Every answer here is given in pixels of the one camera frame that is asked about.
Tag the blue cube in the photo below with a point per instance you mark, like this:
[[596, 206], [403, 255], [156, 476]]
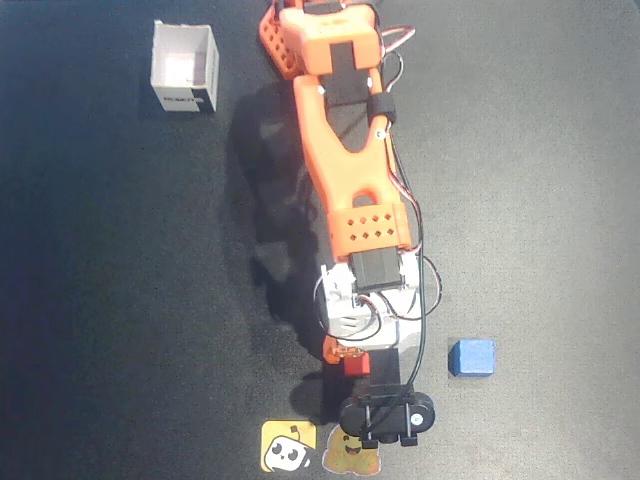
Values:
[[472, 357]]

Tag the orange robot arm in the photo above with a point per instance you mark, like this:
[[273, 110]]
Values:
[[340, 160]]

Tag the hugging face emoji sticker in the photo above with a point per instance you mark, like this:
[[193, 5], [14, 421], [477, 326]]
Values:
[[350, 452]]

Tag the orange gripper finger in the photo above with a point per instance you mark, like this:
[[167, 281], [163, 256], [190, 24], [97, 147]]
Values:
[[340, 350]]

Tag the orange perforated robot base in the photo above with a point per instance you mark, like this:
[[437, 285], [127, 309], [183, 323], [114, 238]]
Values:
[[277, 45]]

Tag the red cube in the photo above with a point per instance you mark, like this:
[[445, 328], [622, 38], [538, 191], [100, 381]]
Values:
[[356, 367]]

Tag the white open cardboard box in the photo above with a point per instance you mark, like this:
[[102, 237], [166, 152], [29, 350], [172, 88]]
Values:
[[182, 65]]

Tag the yellow robot face sticker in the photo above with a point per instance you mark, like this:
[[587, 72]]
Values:
[[287, 445]]

